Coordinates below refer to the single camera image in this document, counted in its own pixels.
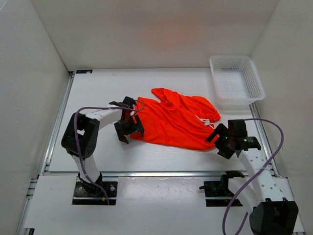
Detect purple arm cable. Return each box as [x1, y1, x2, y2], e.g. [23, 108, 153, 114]
[75, 99, 145, 205]
[222, 118, 285, 235]

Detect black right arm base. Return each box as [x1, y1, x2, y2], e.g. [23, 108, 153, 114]
[199, 171, 245, 207]

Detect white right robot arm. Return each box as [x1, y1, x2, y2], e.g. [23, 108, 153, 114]
[206, 119, 299, 235]

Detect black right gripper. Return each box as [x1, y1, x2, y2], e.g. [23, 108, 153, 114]
[204, 123, 235, 159]

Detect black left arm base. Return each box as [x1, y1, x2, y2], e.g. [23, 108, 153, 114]
[72, 177, 118, 206]

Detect black corner bracket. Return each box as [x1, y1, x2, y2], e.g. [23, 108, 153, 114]
[76, 70, 93, 74]

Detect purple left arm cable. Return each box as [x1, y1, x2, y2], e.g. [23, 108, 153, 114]
[75, 99, 145, 205]

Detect left side aluminium rail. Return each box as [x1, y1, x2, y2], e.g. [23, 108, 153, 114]
[37, 71, 75, 179]

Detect white plastic mesh basket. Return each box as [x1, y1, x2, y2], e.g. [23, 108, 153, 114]
[209, 55, 265, 109]

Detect right side aluminium rail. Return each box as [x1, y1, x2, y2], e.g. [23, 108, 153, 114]
[249, 103, 280, 177]

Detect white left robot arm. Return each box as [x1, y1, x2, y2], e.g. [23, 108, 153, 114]
[61, 96, 144, 196]

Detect orange shorts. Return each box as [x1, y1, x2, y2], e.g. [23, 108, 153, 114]
[130, 88, 221, 151]

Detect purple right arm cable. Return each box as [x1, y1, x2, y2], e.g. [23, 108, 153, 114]
[222, 118, 285, 235]

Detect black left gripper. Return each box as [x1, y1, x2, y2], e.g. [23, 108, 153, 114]
[114, 115, 144, 143]

